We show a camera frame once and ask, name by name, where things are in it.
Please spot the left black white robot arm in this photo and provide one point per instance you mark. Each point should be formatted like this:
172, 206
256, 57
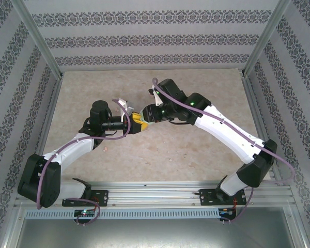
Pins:
38, 180

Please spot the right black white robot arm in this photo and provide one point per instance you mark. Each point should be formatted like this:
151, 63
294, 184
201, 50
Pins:
230, 134

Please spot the left small circuit board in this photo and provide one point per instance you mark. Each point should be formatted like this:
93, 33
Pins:
84, 212

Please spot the small circuit board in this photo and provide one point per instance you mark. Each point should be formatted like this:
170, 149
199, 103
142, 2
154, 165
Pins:
84, 212
227, 211

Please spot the grey metal tray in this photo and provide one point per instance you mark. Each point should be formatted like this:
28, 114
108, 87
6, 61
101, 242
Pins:
155, 232

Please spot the right small circuit board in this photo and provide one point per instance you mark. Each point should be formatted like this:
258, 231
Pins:
227, 211

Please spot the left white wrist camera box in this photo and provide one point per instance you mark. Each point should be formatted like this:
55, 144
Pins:
124, 104

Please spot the left aluminium side rail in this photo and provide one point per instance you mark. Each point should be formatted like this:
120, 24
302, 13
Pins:
47, 124

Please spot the aluminium side rail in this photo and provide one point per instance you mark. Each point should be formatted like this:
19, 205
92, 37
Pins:
47, 124
261, 124

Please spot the aluminium mounting rail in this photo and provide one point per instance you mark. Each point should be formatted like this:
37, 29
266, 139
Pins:
155, 193

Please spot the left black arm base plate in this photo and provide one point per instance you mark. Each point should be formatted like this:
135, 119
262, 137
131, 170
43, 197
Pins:
102, 197

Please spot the right aluminium side rail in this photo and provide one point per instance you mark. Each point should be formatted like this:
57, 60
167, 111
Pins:
261, 124

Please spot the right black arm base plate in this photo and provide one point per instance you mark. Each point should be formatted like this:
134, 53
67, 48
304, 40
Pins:
205, 197

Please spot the left aluminium frame post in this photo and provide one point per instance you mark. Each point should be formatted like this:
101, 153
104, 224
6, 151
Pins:
38, 36

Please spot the aluminium frame post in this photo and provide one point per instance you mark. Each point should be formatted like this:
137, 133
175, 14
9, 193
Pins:
267, 36
38, 36

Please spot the right aluminium frame post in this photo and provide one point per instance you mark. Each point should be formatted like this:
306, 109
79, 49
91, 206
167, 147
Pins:
267, 36

